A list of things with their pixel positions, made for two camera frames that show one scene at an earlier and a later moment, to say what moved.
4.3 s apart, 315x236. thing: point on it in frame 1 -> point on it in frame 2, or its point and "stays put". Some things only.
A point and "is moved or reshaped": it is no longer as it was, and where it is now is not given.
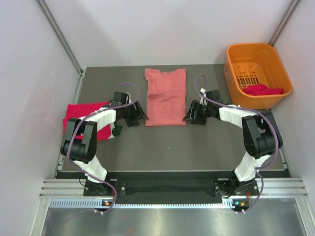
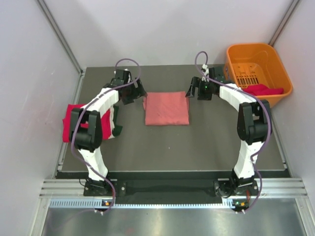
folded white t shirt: (112, 127) stays put
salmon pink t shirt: (166, 103) is moved or reshaped
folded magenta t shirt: (78, 110) stays put
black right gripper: (195, 105) -> (195, 83)
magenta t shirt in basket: (260, 89) stays put
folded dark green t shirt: (117, 130) stays put
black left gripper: (138, 114) -> (138, 92)
